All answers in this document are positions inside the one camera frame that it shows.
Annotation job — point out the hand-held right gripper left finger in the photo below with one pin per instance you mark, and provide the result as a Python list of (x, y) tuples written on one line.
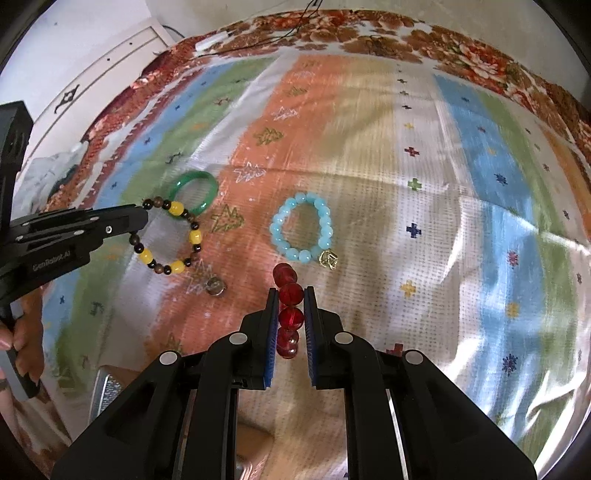
[(272, 339)]

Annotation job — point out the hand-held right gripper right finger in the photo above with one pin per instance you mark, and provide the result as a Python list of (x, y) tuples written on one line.
[(311, 341)]

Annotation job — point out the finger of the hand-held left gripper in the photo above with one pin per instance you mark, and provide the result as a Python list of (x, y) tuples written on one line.
[(83, 213), (115, 228)]

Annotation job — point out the silver round pendant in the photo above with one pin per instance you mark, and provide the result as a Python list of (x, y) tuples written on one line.
[(215, 286)]

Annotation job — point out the green jade bangle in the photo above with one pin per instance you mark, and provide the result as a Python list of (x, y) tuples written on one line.
[(208, 197)]

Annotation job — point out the silver metal tin box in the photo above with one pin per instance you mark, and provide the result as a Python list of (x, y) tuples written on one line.
[(108, 392)]

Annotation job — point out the person's left hand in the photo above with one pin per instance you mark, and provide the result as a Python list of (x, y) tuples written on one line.
[(31, 337)]

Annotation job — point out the grey crumpled cloth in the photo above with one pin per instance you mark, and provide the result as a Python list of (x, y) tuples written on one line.
[(46, 173)]

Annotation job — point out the white headboard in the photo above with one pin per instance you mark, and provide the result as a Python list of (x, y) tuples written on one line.
[(92, 69)]

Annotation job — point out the striped woven mat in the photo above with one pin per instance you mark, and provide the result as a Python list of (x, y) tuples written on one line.
[(369, 161)]

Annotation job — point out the white charger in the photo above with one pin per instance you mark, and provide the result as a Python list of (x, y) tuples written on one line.
[(210, 44)]

